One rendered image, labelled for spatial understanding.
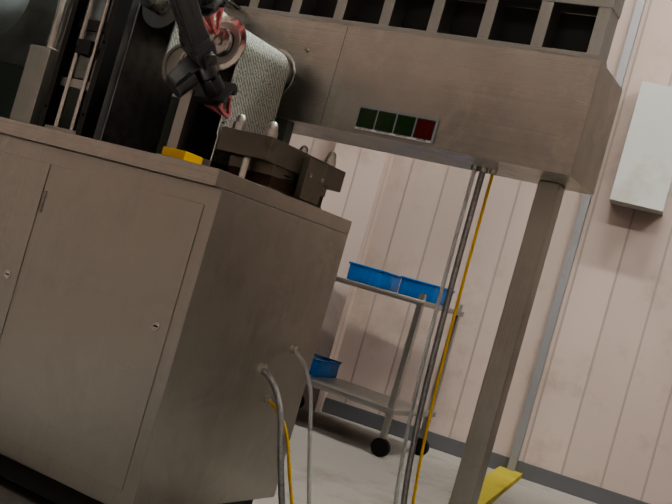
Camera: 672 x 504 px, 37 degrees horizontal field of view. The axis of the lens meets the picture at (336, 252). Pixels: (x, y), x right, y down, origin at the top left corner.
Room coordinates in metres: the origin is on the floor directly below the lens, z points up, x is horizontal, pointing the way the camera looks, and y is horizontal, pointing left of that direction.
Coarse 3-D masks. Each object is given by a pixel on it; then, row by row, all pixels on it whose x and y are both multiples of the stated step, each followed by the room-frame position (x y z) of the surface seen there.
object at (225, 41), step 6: (222, 30) 2.58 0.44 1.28; (228, 30) 2.58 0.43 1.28; (210, 36) 2.60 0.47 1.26; (216, 36) 2.60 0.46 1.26; (222, 36) 2.59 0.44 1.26; (228, 36) 2.57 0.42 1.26; (216, 42) 2.59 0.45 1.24; (222, 42) 2.58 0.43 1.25; (228, 42) 2.57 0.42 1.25; (216, 48) 2.59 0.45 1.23; (222, 48) 2.58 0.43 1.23; (228, 48) 2.58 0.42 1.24; (216, 54) 2.59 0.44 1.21; (222, 54) 2.59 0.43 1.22
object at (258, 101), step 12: (240, 72) 2.60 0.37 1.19; (240, 84) 2.61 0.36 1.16; (252, 84) 2.66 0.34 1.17; (264, 84) 2.70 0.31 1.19; (240, 96) 2.62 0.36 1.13; (252, 96) 2.67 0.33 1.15; (264, 96) 2.72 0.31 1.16; (276, 96) 2.76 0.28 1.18; (240, 108) 2.64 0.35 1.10; (252, 108) 2.68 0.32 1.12; (264, 108) 2.73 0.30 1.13; (276, 108) 2.78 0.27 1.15; (228, 120) 2.60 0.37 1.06; (252, 120) 2.70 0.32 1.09; (264, 120) 2.74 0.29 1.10; (252, 132) 2.71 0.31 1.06; (264, 132) 2.76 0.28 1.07
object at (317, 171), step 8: (304, 160) 2.59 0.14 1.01; (312, 160) 2.59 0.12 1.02; (304, 168) 2.59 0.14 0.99; (312, 168) 2.60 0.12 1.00; (320, 168) 2.64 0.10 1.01; (304, 176) 2.59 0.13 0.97; (312, 176) 2.61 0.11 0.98; (320, 176) 2.65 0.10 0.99; (304, 184) 2.59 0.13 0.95; (312, 184) 2.62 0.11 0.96; (320, 184) 2.66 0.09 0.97; (296, 192) 2.59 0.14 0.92; (304, 192) 2.60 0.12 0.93; (312, 192) 2.63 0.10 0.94; (320, 192) 2.67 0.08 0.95; (304, 200) 2.62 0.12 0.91; (312, 200) 2.64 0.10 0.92
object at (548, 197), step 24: (552, 192) 2.64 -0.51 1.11; (552, 216) 2.65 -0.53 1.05; (528, 240) 2.65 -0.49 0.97; (528, 264) 2.65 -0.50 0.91; (528, 288) 2.64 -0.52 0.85; (504, 312) 2.66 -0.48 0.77; (528, 312) 2.67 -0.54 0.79; (504, 336) 2.65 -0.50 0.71; (504, 360) 2.64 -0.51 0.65; (504, 384) 2.64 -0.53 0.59; (480, 408) 2.66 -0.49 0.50; (480, 432) 2.65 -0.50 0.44; (480, 456) 2.64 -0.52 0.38; (456, 480) 2.66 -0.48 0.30; (480, 480) 2.66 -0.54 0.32
